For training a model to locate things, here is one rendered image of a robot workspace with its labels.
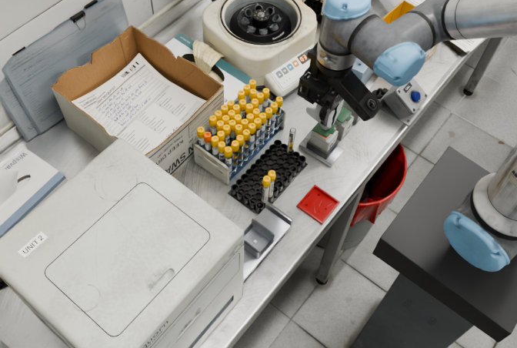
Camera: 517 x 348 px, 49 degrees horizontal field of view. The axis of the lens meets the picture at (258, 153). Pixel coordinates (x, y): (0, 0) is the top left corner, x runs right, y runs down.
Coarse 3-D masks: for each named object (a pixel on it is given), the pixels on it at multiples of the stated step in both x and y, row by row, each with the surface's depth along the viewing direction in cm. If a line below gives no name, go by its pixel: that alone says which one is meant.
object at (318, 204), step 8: (312, 192) 123; (320, 192) 123; (304, 200) 122; (312, 200) 122; (320, 200) 122; (328, 200) 122; (336, 200) 122; (304, 208) 121; (312, 208) 121; (320, 208) 121; (328, 208) 121; (312, 216) 120; (320, 216) 120; (328, 216) 120
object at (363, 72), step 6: (354, 66) 131; (360, 66) 131; (366, 66) 131; (354, 72) 132; (360, 72) 131; (366, 72) 134; (372, 72) 141; (360, 78) 132; (366, 78) 137; (372, 78) 141; (366, 84) 140; (372, 84) 140
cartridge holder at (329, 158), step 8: (304, 144) 129; (312, 144) 126; (336, 144) 127; (312, 152) 128; (320, 152) 126; (328, 152) 125; (336, 152) 128; (320, 160) 128; (328, 160) 127; (336, 160) 128
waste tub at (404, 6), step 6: (402, 0) 145; (396, 6) 143; (402, 6) 146; (408, 6) 145; (414, 6) 144; (390, 12) 142; (396, 12) 146; (402, 12) 147; (384, 18) 141; (390, 18) 145; (396, 18) 149; (432, 48) 143; (426, 54) 142; (432, 54) 148; (426, 60) 146
